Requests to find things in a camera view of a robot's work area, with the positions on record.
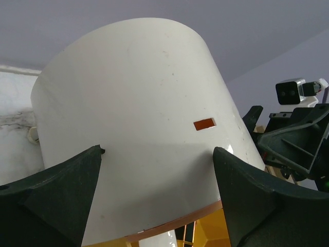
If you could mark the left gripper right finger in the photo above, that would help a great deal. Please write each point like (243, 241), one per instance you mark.
(262, 210)

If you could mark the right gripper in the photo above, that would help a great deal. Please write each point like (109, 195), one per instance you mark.
(296, 142)

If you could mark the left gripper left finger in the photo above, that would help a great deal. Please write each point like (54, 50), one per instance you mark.
(51, 207)

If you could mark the peach top drawer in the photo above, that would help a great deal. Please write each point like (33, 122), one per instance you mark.
(175, 223)

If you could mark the yellow drawer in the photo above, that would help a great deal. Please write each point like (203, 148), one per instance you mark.
(210, 230)

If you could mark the cream round drawer organizer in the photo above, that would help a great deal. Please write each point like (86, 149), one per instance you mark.
(149, 93)

